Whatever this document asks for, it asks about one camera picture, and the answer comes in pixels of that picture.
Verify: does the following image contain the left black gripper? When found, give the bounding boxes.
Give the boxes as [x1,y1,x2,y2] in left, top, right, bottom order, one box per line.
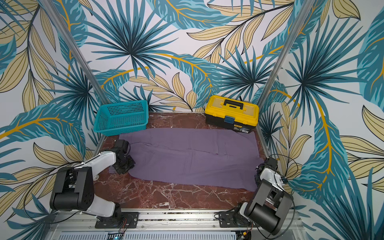
[113,154,136,176]

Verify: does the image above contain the purple long pants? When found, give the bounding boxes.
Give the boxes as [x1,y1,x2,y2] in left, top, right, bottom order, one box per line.
[119,128,263,192]

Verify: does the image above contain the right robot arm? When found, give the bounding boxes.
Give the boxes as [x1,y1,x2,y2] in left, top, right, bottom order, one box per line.
[239,157,294,236]

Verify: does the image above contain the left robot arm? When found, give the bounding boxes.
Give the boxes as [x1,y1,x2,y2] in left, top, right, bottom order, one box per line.
[50,140,136,219]

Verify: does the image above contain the teal plastic basket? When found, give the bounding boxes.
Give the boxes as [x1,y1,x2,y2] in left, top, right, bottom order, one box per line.
[94,100,149,137]

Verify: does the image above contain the yellow black toolbox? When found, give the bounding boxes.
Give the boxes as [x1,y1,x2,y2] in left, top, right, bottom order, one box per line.
[205,96,260,134]

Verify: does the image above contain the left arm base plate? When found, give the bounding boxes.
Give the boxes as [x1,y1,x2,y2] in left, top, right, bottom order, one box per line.
[95,212,139,229]

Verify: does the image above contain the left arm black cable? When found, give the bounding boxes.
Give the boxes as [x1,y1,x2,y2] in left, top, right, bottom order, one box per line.
[22,161,88,225]

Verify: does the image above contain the front aluminium rail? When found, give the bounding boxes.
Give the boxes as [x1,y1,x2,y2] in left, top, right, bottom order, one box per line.
[43,209,307,240]

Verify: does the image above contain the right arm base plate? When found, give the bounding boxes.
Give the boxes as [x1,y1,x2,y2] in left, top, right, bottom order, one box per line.
[214,211,254,228]

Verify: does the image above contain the left aluminium frame post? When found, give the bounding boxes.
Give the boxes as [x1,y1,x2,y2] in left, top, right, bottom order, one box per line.
[40,0,110,105]

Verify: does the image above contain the aluminium frame post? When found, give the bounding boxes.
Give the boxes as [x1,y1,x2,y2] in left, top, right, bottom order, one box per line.
[40,0,110,105]
[256,0,316,106]

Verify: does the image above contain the right aluminium frame post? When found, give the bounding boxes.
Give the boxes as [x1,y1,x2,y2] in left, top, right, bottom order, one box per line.
[256,0,316,106]

